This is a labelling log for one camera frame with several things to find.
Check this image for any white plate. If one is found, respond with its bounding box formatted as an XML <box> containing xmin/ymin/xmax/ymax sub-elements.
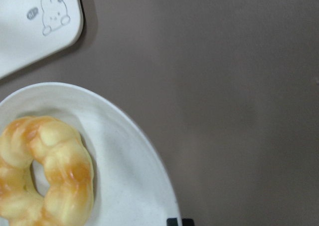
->
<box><xmin>0</xmin><ymin>82</ymin><xmax>182</xmax><ymax>226</ymax></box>

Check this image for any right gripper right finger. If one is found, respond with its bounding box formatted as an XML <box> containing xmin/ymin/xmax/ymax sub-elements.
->
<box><xmin>182</xmin><ymin>218</ymin><xmax>194</xmax><ymax>226</ymax></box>

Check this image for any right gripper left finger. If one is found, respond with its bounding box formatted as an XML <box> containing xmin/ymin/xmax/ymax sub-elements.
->
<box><xmin>166</xmin><ymin>218</ymin><xmax>178</xmax><ymax>226</ymax></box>

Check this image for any cream rabbit tray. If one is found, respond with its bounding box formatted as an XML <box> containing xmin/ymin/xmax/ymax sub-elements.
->
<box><xmin>0</xmin><ymin>0</ymin><xmax>83</xmax><ymax>78</ymax></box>

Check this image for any twisted glazed donut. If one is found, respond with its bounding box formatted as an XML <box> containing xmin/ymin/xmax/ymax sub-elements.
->
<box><xmin>0</xmin><ymin>116</ymin><xmax>94</xmax><ymax>226</ymax></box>

